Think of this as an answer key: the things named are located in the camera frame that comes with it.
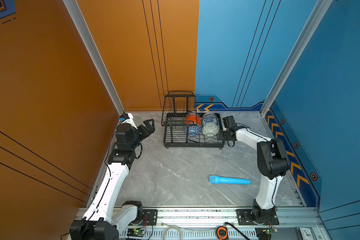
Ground green patterned white bowl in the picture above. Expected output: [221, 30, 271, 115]
[202, 123, 220, 137]

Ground green circuit board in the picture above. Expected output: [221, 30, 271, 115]
[263, 227, 278, 235]
[127, 229, 147, 240]

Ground green circuit board left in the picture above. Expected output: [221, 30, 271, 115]
[127, 229, 147, 240]

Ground white coiled cable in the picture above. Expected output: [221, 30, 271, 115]
[161, 225, 184, 240]

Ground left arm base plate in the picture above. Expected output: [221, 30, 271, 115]
[128, 209, 158, 226]

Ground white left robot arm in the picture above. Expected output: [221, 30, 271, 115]
[68, 114, 155, 240]

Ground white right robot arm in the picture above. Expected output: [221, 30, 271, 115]
[219, 116, 291, 225]

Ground green circuit board right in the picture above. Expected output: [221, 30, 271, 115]
[263, 227, 278, 235]

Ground orange plastic bowl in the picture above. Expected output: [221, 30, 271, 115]
[185, 113, 201, 126]

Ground blue floral white bowl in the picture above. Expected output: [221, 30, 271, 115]
[202, 112, 219, 126]

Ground black metal dish rack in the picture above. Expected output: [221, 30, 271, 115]
[162, 91, 225, 149]

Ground light blue plastic cylinder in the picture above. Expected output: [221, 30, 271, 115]
[209, 175, 251, 185]

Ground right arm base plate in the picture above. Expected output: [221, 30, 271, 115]
[236, 209, 280, 226]

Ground white analog clock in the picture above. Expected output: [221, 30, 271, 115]
[298, 228, 314, 240]

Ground blue geometric patterned bowl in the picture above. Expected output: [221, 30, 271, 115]
[185, 125, 202, 137]

